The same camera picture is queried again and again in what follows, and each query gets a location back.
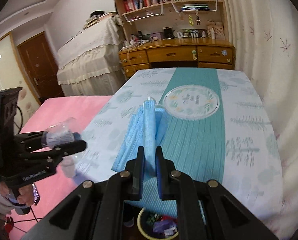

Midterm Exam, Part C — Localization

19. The wooden bookshelf with books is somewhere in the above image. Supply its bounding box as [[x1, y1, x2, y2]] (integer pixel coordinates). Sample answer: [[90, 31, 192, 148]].
[[114, 0, 229, 41]]

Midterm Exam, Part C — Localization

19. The blue face mask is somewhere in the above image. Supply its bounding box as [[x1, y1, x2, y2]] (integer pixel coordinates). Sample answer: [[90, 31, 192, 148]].
[[112, 97, 169, 180]]

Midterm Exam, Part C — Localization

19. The person's left hand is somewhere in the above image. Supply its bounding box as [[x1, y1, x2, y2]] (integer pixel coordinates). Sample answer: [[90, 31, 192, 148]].
[[0, 180, 37, 207]]

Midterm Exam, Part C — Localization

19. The clear plastic packaging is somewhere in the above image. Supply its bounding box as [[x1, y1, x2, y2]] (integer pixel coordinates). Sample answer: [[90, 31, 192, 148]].
[[41, 117, 82, 178]]

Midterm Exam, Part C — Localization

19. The white lace covered furniture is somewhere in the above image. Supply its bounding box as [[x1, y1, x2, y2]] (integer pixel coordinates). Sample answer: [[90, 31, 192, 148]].
[[57, 15, 126, 96]]

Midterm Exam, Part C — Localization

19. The brown wooden door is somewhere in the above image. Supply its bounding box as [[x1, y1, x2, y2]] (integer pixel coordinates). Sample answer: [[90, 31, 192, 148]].
[[17, 32, 64, 101]]

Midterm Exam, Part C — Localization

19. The pink blanket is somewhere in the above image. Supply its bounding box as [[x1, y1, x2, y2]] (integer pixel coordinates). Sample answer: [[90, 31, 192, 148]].
[[4, 94, 115, 240]]

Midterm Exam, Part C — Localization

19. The yellow rim trash bin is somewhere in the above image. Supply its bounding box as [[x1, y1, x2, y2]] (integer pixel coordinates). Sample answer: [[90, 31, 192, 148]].
[[137, 208, 179, 239]]

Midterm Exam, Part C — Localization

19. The wooden desk with drawers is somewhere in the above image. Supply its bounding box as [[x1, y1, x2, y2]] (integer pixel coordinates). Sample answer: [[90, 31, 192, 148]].
[[119, 38, 236, 78]]

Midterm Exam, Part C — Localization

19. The blue patterned bed sheet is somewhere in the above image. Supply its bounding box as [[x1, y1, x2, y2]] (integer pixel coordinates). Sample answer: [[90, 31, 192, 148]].
[[75, 68, 282, 219]]

